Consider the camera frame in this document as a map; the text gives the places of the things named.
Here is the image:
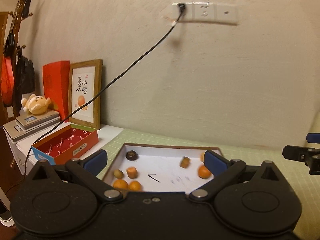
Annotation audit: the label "small yellow orange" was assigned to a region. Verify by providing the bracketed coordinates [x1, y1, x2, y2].
[200, 152, 205, 163]

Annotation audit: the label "small green brown fruit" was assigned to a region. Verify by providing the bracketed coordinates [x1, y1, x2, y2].
[113, 169, 124, 179]

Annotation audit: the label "large orange mandarin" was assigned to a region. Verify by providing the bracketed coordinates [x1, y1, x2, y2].
[112, 179, 129, 190]

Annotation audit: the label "brown roll piece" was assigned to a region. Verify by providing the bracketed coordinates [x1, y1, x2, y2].
[180, 157, 191, 169]

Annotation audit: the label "orange carrot chunk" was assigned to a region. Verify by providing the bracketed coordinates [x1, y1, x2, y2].
[126, 167, 138, 179]

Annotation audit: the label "dark chocolate fruit front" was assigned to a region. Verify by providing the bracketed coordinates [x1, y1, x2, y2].
[125, 150, 139, 161]

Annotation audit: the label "red open gift box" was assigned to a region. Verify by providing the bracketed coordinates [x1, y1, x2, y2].
[31, 124, 99, 165]

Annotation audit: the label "brown shallow cardboard box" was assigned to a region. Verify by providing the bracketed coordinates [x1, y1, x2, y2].
[103, 143, 222, 194]

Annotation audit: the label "black hex key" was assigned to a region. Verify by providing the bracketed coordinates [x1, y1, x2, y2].
[148, 173, 160, 183]

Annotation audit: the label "grey stacked books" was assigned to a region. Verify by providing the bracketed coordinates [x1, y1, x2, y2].
[3, 110, 60, 142]

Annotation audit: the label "plush bear toy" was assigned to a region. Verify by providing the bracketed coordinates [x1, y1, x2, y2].
[21, 94, 51, 115]

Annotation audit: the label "wooden framed orange picture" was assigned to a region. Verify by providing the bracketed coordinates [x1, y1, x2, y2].
[68, 59, 103, 129]

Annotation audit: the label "black hanging bag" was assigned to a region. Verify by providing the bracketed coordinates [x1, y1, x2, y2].
[16, 56, 35, 94]

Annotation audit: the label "red hanging bag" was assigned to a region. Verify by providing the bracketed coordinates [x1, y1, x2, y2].
[1, 57, 15, 107]

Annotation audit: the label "wooden coat rack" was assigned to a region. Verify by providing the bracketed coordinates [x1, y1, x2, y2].
[8, 0, 40, 118]

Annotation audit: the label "white wall socket strip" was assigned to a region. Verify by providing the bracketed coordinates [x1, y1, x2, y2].
[179, 2, 239, 25]

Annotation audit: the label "black power cable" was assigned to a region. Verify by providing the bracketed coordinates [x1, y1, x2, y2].
[4, 3, 187, 196]

